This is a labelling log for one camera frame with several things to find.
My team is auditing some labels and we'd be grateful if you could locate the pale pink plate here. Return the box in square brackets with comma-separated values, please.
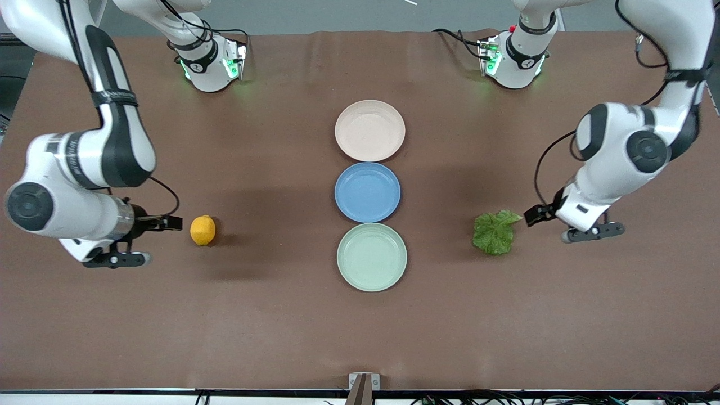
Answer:
[335, 100, 406, 163]

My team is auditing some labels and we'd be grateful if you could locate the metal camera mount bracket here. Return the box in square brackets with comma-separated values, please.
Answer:
[349, 373, 380, 405]

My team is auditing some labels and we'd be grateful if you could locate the blue plate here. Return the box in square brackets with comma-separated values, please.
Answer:
[334, 162, 402, 223]

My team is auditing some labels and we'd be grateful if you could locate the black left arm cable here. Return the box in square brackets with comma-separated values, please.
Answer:
[533, 0, 710, 209]

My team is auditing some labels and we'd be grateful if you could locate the pale green plate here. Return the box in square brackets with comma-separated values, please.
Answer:
[336, 223, 408, 293]

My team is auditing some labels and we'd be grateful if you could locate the black left base cable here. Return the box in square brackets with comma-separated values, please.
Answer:
[432, 28, 493, 61]

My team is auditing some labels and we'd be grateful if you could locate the green lettuce leaf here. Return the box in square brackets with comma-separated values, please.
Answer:
[471, 210, 524, 257]

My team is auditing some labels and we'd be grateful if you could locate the black right base cable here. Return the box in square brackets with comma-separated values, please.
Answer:
[160, 0, 251, 64]

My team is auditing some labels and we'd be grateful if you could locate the black base cable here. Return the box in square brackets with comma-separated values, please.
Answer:
[432, 28, 493, 61]
[160, 0, 251, 64]

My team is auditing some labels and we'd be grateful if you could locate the yellow lemon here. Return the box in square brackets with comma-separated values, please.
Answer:
[190, 214, 217, 246]

